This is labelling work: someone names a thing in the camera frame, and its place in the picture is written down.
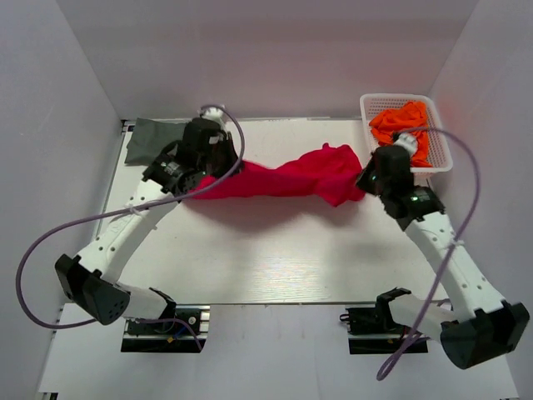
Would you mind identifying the folded grey t shirt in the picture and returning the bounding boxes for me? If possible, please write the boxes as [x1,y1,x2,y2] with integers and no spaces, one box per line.
[125,118,187,166]

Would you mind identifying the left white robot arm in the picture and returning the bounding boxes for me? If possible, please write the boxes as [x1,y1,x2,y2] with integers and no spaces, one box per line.
[55,106,243,333]

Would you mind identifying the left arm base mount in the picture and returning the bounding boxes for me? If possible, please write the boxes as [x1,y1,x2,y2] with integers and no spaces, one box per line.
[121,306,210,354]

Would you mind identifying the orange t shirt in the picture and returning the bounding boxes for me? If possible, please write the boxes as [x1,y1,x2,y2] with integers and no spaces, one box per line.
[369,101,432,168]

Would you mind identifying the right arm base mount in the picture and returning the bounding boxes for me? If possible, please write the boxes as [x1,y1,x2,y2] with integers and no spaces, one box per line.
[339,306,410,356]

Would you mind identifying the red t shirt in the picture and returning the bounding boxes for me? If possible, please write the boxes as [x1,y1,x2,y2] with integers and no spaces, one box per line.
[194,143,365,207]

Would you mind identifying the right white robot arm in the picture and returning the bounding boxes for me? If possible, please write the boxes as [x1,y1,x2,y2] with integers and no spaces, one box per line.
[356,128,530,381]

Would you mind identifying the white plastic basket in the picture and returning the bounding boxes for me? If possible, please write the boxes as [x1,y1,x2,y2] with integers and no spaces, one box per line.
[360,93,453,178]

